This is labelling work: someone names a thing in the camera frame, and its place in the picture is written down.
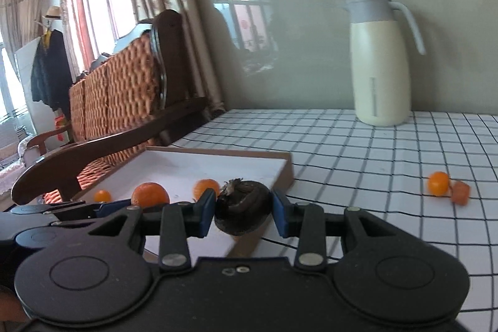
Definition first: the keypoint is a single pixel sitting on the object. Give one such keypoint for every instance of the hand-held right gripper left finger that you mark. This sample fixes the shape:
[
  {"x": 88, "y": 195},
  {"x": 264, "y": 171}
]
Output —
[{"x": 204, "y": 208}]

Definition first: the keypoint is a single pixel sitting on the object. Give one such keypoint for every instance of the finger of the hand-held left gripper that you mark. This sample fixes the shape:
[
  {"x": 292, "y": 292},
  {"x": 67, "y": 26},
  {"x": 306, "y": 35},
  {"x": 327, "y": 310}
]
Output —
[
  {"x": 46, "y": 207},
  {"x": 111, "y": 208}
]

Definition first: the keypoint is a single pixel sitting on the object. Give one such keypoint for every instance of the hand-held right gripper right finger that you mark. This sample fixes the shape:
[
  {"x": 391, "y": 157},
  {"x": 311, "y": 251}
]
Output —
[{"x": 281, "y": 213}]

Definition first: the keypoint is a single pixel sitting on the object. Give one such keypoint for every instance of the small oval orange kumquat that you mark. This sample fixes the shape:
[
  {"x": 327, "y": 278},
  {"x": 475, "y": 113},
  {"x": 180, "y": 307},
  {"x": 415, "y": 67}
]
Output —
[{"x": 102, "y": 196}]

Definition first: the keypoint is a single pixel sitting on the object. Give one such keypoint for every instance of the orange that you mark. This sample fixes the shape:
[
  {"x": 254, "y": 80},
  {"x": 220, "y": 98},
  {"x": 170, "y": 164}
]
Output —
[
  {"x": 149, "y": 194},
  {"x": 205, "y": 187}
]

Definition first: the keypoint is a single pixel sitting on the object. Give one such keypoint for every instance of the dark purple round fruit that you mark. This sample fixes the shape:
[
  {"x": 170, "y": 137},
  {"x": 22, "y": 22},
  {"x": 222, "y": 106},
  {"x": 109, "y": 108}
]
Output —
[{"x": 243, "y": 205}]

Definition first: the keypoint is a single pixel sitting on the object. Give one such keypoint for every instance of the brown box white inside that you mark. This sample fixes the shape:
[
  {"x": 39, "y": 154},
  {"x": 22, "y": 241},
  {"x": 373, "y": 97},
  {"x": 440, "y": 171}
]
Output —
[{"x": 194, "y": 168}]

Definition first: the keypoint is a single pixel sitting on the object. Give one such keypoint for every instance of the white lace cloth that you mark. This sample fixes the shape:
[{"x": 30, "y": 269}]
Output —
[{"x": 15, "y": 161}]

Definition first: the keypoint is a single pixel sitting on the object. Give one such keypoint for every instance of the white black checkered tablecloth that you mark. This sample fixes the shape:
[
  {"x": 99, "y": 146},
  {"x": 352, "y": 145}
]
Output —
[{"x": 369, "y": 153}]

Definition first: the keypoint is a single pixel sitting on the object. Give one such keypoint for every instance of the woven brown sofa cushion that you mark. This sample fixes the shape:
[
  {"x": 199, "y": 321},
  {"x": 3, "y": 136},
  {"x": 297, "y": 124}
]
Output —
[{"x": 124, "y": 91}]

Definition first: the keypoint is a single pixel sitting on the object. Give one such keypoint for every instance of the dark hanging jacket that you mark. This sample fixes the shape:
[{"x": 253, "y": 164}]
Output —
[{"x": 52, "y": 71}]

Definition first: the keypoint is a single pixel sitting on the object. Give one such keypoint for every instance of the dark wooden sofa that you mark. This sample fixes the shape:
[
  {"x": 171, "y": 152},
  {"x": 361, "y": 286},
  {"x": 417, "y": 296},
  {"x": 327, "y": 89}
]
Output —
[{"x": 171, "y": 56}]

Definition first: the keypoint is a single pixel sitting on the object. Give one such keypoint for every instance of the small tangerine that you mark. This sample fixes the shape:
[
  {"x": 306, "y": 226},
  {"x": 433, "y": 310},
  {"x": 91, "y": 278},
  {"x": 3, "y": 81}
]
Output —
[{"x": 439, "y": 183}]

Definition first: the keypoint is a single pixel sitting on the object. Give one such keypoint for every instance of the cream thermos jug grey lid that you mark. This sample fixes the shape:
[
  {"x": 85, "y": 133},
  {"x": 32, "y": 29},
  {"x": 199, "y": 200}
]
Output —
[{"x": 379, "y": 67}]

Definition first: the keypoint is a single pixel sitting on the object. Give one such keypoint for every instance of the orange carrot piece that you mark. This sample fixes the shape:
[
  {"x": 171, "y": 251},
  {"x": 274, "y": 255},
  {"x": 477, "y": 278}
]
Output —
[{"x": 461, "y": 193}]

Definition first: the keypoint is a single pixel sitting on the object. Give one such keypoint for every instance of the straw hat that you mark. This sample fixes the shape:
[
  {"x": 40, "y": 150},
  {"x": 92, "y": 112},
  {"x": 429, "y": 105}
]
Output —
[{"x": 53, "y": 12}]

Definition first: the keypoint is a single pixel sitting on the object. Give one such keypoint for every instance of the beige sheer curtain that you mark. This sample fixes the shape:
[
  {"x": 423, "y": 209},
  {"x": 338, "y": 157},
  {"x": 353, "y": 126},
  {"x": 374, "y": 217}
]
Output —
[{"x": 23, "y": 9}]

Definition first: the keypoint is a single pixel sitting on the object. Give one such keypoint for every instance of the beige patterned curtain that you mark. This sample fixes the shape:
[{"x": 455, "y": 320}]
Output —
[{"x": 171, "y": 5}]

